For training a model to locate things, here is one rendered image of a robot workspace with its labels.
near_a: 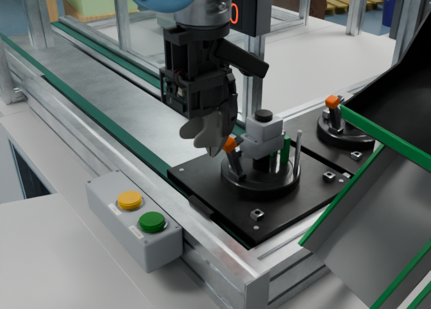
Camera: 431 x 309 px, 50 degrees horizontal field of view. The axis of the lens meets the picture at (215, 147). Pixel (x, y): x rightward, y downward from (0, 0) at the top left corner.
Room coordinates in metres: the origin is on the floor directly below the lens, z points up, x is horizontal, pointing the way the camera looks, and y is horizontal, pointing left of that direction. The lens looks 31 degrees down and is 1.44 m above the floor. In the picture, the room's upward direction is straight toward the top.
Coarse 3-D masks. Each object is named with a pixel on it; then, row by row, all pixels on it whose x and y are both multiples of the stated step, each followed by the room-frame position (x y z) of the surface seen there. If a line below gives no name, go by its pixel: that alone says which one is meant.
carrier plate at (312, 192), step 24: (192, 168) 0.71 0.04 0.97; (216, 168) 0.71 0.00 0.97; (312, 168) 0.71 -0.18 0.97; (192, 192) 0.64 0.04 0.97; (216, 192) 0.63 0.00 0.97; (312, 192) 0.63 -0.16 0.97; (336, 192) 0.63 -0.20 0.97; (216, 216) 0.59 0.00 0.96; (240, 216) 0.57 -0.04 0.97; (264, 216) 0.57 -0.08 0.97; (288, 216) 0.57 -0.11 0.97; (264, 240) 0.53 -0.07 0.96
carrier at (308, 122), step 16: (320, 112) 0.93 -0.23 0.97; (288, 128) 0.86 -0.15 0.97; (304, 128) 0.86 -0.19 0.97; (320, 128) 0.83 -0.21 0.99; (352, 128) 0.82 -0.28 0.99; (304, 144) 0.79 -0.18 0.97; (320, 144) 0.79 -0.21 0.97; (336, 144) 0.79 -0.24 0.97; (352, 144) 0.77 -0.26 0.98; (368, 144) 0.77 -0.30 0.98; (320, 160) 0.75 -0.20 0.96; (336, 160) 0.73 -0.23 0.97; (352, 160) 0.73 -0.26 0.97; (352, 176) 0.69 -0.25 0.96
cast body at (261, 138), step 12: (252, 120) 0.68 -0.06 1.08; (264, 120) 0.67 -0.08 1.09; (276, 120) 0.68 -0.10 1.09; (252, 132) 0.68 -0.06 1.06; (264, 132) 0.66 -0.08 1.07; (276, 132) 0.67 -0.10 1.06; (240, 144) 0.68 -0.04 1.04; (252, 144) 0.66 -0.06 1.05; (264, 144) 0.66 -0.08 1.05; (276, 144) 0.68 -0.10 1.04; (252, 156) 0.66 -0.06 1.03
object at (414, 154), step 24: (408, 48) 0.52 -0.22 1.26; (384, 72) 0.51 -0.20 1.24; (408, 72) 0.52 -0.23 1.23; (360, 96) 0.49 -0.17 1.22; (384, 96) 0.50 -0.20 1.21; (408, 96) 0.48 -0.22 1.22; (360, 120) 0.45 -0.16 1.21; (384, 120) 0.46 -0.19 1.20; (408, 120) 0.45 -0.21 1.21; (384, 144) 0.43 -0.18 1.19; (408, 144) 0.39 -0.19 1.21
